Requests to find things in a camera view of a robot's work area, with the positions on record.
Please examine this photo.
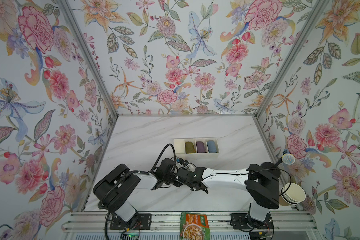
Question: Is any aluminium mounting rail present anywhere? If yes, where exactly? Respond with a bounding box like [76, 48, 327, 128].
[62, 211, 317, 233]

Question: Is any purple rolled sock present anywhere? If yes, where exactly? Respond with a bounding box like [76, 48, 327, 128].
[196, 141, 206, 153]

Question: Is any black stand with round lamp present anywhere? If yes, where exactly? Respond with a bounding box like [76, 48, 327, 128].
[261, 154, 296, 176]

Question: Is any green snack bag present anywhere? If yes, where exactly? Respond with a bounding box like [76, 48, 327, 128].
[180, 212, 211, 240]

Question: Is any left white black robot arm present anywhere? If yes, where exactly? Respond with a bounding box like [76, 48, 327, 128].
[93, 158, 184, 223]

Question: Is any olive green rolled sock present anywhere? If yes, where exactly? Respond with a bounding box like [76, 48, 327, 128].
[185, 142, 196, 154]

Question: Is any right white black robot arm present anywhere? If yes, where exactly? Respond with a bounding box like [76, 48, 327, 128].
[174, 164, 280, 222]

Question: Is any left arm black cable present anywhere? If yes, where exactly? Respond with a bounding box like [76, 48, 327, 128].
[97, 143, 177, 240]

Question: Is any blue rolled sock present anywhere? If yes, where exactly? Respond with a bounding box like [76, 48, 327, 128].
[207, 140, 218, 153]

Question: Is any beige paper cup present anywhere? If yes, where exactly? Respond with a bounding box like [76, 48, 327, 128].
[279, 183, 306, 206]

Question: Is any white divided organizer tray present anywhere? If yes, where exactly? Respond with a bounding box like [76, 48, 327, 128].
[173, 138, 220, 160]

